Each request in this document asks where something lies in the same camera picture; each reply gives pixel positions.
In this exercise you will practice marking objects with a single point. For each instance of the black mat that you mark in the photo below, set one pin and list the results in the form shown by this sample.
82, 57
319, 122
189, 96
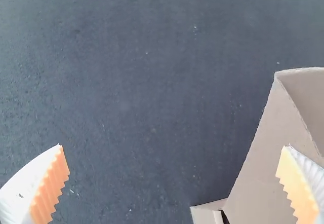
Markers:
126, 82

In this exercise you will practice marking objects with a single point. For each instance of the cardboard box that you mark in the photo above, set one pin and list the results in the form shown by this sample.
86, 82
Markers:
263, 170

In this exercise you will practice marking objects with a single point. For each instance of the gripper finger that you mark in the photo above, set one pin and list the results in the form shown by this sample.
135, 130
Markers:
27, 191
303, 183

